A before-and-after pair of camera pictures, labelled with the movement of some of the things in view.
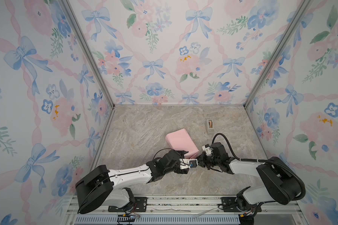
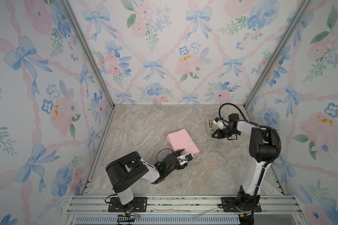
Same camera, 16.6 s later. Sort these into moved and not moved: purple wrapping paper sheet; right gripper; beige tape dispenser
Moved: right gripper
Not moved: purple wrapping paper sheet; beige tape dispenser
